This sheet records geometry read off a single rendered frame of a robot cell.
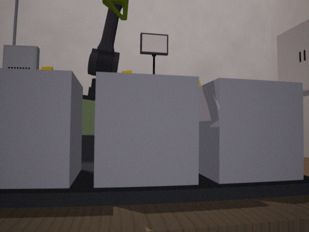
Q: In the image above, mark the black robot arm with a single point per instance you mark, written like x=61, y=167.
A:
x=104, y=58

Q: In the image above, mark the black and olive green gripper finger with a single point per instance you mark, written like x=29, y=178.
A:
x=123, y=3

